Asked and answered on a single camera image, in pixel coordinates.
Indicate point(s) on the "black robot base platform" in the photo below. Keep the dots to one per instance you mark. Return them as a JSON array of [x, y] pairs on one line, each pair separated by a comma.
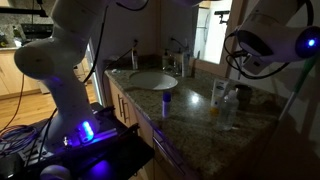
[[110, 156]]

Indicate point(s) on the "black round device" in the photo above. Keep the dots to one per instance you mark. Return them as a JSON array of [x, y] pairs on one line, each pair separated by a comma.
[[10, 166]]

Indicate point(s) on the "soap dispenser bottle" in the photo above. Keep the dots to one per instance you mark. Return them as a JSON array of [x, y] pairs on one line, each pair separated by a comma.
[[134, 60]]

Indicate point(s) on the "black kitchen appliance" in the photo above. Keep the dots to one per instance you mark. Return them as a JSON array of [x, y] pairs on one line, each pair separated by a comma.
[[33, 31]]

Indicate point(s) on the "wooden vanity cabinet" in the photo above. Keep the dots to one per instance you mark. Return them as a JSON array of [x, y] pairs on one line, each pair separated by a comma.
[[132, 115]]

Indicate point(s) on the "white lotion tube yellow cap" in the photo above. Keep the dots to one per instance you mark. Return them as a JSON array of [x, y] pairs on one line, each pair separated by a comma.
[[218, 95]]

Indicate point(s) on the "clear bottle white cap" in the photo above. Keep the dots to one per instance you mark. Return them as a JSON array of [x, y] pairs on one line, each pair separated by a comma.
[[228, 113]]

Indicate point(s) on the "white oval sink basin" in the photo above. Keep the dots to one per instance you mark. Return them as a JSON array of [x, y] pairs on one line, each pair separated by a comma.
[[153, 80]]

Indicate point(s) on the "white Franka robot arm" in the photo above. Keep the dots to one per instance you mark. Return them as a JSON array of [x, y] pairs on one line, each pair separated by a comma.
[[66, 100]]

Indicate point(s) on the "grey round dome button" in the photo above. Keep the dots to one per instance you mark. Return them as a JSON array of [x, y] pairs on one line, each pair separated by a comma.
[[55, 173]]

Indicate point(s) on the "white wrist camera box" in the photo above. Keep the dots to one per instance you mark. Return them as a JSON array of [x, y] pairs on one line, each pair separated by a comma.
[[255, 66]]

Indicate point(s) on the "soap dispenser black pump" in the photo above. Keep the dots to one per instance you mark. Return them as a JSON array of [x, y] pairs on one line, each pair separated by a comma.
[[166, 61]]

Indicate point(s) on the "wooden kitchen cabinet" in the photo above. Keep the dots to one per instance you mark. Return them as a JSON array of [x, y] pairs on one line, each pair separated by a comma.
[[10, 83]]

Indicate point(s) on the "white green contact lens case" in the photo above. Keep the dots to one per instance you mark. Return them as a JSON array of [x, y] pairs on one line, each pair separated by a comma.
[[115, 71]]

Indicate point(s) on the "white door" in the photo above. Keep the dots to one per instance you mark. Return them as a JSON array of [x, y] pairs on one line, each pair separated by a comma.
[[96, 90]]

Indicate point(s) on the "white can purple cap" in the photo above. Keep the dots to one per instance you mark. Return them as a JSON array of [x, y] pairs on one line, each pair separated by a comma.
[[166, 108]]

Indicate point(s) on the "chrome faucet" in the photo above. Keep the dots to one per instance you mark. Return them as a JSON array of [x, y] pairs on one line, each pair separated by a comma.
[[175, 68]]

